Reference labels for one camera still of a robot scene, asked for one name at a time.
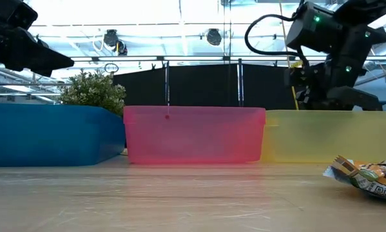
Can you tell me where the yellow plastic bin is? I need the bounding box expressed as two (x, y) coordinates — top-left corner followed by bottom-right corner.
(260, 110), (386, 164)

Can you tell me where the black backdrop panel with stand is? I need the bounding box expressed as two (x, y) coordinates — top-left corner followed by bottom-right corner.
(112, 63), (297, 111)

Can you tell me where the orange wrapper granola bar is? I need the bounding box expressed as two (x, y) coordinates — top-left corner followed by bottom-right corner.
(322, 155), (386, 203)

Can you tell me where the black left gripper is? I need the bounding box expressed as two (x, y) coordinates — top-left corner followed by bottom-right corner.
(0, 0), (75, 77)

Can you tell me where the black ceiling spotlight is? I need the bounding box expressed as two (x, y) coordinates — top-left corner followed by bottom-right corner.
(206, 28), (223, 46)
(102, 28), (128, 56)

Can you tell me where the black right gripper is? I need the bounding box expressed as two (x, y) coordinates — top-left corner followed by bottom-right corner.
(283, 61), (384, 112)

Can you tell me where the blue plastic bin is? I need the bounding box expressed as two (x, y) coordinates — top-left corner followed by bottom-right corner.
(0, 102), (126, 168)

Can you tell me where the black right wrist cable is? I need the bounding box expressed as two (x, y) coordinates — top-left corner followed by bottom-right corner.
(244, 14), (309, 67)

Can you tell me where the small potted green plant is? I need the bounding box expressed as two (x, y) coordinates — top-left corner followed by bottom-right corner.
(59, 68), (128, 119)

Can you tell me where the yellow extension cable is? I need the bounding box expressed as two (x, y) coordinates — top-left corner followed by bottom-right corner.
(278, 0), (300, 111)

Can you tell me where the red plastic bin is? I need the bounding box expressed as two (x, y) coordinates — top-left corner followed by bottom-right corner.
(122, 105), (267, 165)

